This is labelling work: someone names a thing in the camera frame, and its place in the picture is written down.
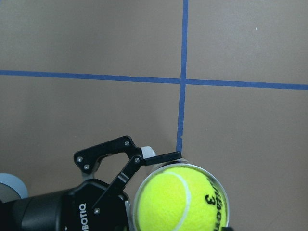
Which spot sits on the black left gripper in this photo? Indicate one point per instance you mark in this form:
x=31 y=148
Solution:
x=92 y=206

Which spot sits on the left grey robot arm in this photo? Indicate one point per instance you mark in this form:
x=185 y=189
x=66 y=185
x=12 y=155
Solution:
x=9 y=187

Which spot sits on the clear tennis ball can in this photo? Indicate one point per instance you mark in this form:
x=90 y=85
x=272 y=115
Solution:
x=154 y=168

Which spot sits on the yellow tennis ball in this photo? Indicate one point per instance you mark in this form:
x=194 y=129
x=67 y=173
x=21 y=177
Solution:
x=183 y=199

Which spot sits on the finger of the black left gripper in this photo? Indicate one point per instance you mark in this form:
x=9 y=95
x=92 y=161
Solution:
x=114 y=192

